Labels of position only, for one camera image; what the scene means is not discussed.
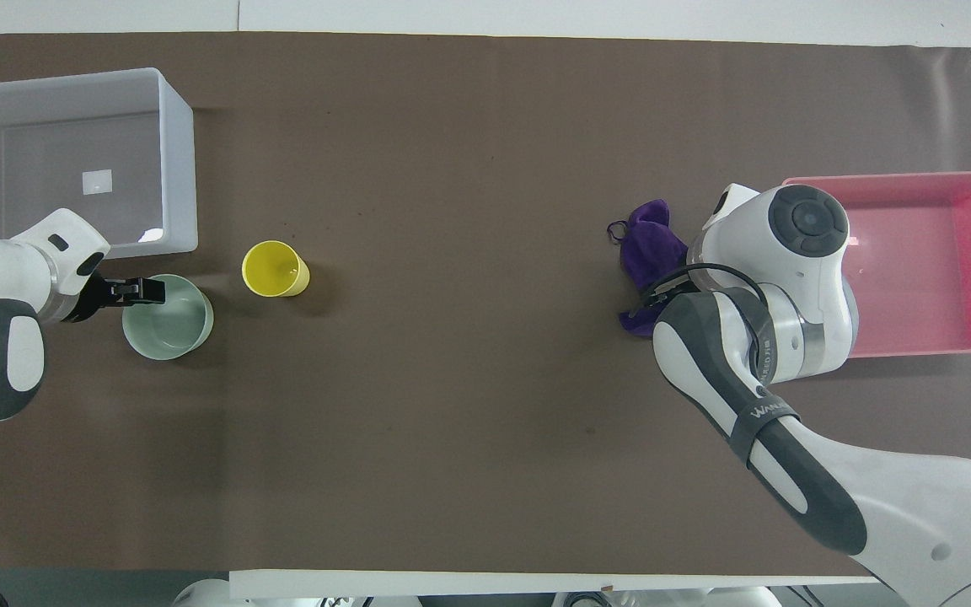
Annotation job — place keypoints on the purple cloth pouch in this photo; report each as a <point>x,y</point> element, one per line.
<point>654,249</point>

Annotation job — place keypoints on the white plastic bin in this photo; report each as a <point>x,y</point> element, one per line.
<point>175,169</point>

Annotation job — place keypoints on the yellow plastic cup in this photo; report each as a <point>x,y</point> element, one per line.
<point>270,270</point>

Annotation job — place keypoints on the pale green bowl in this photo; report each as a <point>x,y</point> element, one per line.
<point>169,329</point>

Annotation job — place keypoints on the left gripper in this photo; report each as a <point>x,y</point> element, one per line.
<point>91,297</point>

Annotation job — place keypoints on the pink plastic bin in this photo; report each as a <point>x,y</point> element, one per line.
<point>941,278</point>

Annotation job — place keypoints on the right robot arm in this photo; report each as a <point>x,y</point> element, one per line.
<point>797,253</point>

